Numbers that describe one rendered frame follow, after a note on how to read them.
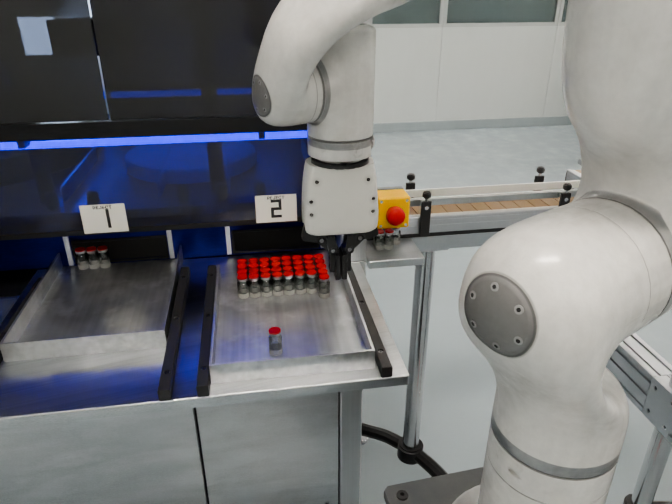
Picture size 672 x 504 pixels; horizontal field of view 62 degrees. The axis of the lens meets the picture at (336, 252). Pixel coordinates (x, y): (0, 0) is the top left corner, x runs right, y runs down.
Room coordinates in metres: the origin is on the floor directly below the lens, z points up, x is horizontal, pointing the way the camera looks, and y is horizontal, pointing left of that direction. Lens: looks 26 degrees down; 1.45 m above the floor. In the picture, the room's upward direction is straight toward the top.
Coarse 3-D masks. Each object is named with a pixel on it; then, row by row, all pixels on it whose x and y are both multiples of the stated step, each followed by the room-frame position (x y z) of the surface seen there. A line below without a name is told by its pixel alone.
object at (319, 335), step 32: (224, 288) 0.99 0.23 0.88; (352, 288) 0.93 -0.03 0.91; (224, 320) 0.87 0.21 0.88; (256, 320) 0.87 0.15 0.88; (288, 320) 0.87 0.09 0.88; (320, 320) 0.87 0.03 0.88; (352, 320) 0.87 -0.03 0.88; (224, 352) 0.77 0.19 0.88; (256, 352) 0.77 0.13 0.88; (288, 352) 0.77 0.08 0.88; (320, 352) 0.77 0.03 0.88; (352, 352) 0.72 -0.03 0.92
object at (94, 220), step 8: (80, 208) 1.02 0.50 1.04; (88, 208) 1.02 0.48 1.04; (96, 208) 1.02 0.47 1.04; (104, 208) 1.02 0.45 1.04; (112, 208) 1.03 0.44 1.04; (120, 208) 1.03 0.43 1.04; (88, 216) 1.02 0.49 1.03; (96, 216) 1.02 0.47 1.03; (104, 216) 1.02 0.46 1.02; (112, 216) 1.03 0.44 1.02; (120, 216) 1.03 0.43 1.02; (88, 224) 1.02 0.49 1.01; (96, 224) 1.02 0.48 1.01; (104, 224) 1.02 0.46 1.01; (112, 224) 1.02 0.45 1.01; (120, 224) 1.03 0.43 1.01; (88, 232) 1.02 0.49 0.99; (96, 232) 1.02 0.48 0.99; (104, 232) 1.02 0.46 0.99
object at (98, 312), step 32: (64, 288) 0.99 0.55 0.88; (96, 288) 0.99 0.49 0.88; (128, 288) 0.99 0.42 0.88; (160, 288) 0.99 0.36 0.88; (32, 320) 0.87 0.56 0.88; (64, 320) 0.87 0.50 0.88; (96, 320) 0.87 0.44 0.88; (128, 320) 0.87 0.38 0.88; (160, 320) 0.87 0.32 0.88; (32, 352) 0.75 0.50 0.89; (64, 352) 0.76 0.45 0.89; (96, 352) 0.77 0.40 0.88
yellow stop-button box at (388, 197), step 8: (384, 192) 1.14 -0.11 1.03; (392, 192) 1.14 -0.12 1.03; (400, 192) 1.14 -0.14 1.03; (384, 200) 1.11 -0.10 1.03; (392, 200) 1.11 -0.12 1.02; (400, 200) 1.11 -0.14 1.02; (408, 200) 1.12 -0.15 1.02; (384, 208) 1.11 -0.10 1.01; (408, 208) 1.12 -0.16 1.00; (384, 216) 1.11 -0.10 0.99; (408, 216) 1.12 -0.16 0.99; (384, 224) 1.11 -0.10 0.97; (408, 224) 1.12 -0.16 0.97
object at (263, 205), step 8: (256, 200) 1.07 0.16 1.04; (264, 200) 1.07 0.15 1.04; (288, 200) 1.08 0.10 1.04; (296, 200) 1.08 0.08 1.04; (256, 208) 1.07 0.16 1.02; (264, 208) 1.07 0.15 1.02; (288, 208) 1.08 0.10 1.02; (296, 208) 1.08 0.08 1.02; (256, 216) 1.07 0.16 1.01; (264, 216) 1.07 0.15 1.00; (288, 216) 1.08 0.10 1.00; (296, 216) 1.08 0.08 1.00
